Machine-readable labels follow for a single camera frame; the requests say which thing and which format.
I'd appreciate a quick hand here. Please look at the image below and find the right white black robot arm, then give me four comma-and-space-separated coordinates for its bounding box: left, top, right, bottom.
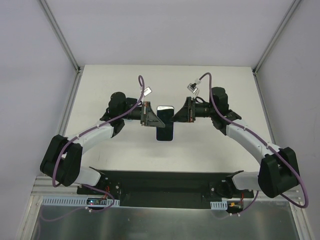
172, 83, 300, 198

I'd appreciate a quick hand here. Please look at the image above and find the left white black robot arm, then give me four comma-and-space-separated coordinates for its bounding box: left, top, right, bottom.
39, 92, 165, 195

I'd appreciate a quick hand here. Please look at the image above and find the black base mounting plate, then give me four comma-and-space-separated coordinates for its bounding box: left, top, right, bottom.
76, 170, 254, 209

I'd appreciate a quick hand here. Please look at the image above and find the right white cable duct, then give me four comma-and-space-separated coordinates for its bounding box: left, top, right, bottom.
210, 200, 228, 211

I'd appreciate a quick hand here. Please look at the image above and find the white cable duct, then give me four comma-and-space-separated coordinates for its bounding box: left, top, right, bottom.
42, 196, 120, 208
210, 200, 228, 211

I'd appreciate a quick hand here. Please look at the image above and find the left aluminium frame post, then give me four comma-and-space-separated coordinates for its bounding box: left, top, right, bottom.
37, 0, 81, 73

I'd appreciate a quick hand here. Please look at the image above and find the aluminium frame post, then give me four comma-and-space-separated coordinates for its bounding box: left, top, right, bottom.
252, 0, 303, 76
37, 0, 81, 73

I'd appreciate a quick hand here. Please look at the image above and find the front aluminium rail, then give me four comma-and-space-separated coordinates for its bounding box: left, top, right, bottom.
31, 176, 303, 202

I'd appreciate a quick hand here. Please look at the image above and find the left white cable duct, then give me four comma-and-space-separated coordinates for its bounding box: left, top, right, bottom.
42, 196, 120, 208

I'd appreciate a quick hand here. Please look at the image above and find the right aluminium frame post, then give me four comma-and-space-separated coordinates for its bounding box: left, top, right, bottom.
252, 0, 303, 76

